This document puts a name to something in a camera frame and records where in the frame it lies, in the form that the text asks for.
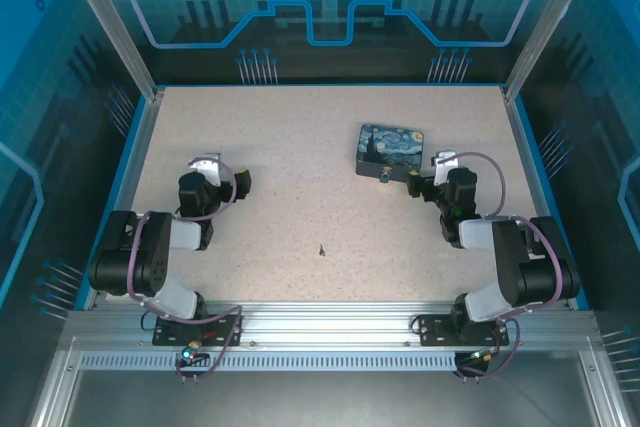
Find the starry night painted tin box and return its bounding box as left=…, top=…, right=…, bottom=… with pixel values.
left=353, top=122, right=428, bottom=183

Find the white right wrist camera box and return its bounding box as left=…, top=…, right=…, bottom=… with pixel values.
left=431, top=148, right=459, bottom=187

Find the aluminium side rail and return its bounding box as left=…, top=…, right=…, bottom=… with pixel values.
left=504, top=91, right=575, bottom=309
left=82, top=91, right=165, bottom=311

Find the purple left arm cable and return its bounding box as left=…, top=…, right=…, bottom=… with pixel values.
left=126, top=156, right=245, bottom=384

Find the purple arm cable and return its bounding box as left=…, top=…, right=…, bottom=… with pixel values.
left=126, top=156, right=245, bottom=384
left=452, top=150, right=564, bottom=384

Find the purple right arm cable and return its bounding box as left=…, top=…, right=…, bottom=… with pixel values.
left=452, top=150, right=564, bottom=384

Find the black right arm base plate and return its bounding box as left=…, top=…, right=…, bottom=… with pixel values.
left=415, top=314, right=512, bottom=347

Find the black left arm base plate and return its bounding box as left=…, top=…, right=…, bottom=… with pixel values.
left=152, top=313, right=245, bottom=347

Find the aluminium mounting rail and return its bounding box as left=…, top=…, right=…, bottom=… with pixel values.
left=63, top=300, right=597, bottom=349

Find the cable connector with green light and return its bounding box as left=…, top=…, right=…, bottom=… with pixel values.
left=180, top=340, right=210, bottom=367

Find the cable connector with yellow plug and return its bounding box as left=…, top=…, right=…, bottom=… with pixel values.
left=466, top=347, right=502, bottom=367

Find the slotted grey cable duct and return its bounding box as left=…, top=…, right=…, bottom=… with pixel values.
left=78, top=352, right=460, bottom=371

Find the aluminium frame post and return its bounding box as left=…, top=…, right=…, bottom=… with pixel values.
left=501, top=0, right=600, bottom=104
left=55, top=0, right=167, bottom=102

